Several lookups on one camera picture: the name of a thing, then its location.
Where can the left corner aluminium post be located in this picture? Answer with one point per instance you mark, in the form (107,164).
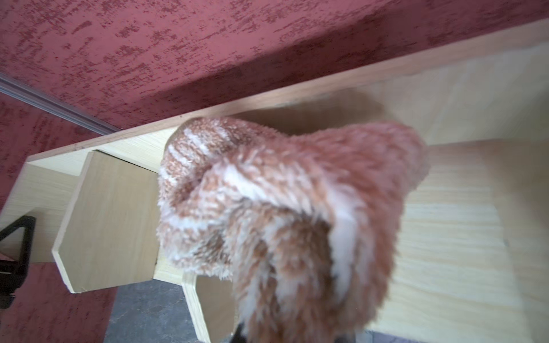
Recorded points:
(35,98)

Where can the pink striped knitted cloth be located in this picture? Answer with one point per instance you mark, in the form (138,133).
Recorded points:
(304,226)

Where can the light wooden bookshelf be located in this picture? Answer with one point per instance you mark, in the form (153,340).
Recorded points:
(472,262)

